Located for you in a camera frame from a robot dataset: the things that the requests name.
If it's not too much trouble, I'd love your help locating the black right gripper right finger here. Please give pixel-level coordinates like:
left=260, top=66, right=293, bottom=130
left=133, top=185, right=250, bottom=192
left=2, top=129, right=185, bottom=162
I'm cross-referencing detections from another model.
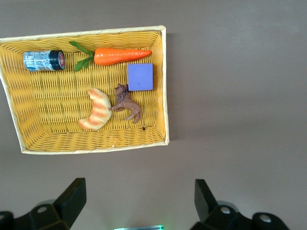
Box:
left=190, top=179, right=291, bottom=230

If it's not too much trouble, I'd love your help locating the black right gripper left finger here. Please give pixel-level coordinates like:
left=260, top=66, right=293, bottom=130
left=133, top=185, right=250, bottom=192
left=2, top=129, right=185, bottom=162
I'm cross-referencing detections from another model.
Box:
left=0, top=177, right=87, bottom=230

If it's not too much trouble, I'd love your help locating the yellow wicker basket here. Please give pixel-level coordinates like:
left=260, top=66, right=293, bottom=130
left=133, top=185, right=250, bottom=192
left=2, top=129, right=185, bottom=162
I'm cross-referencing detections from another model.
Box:
left=0, top=25, right=170, bottom=155

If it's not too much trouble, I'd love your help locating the toy croissant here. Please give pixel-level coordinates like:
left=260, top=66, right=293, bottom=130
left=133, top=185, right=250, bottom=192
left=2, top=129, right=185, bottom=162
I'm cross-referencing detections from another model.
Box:
left=78, top=88, right=113, bottom=131

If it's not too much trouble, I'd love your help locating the brown toy lion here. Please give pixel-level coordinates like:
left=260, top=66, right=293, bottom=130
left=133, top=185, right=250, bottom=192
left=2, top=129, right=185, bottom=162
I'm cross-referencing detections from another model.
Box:
left=108, top=83, right=146, bottom=131

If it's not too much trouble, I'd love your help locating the black lidded small jar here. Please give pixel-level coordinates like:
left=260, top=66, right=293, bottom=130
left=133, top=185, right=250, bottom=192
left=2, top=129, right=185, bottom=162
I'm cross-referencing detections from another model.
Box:
left=23, top=49, right=66, bottom=72

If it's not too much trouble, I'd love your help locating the purple foam block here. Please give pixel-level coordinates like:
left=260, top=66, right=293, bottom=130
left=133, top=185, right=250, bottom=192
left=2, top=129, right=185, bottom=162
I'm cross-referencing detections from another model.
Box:
left=127, top=63, right=154, bottom=92

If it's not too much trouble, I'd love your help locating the orange toy carrot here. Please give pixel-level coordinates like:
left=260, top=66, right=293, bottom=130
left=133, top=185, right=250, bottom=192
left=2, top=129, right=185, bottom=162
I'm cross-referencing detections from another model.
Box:
left=69, top=40, right=153, bottom=72

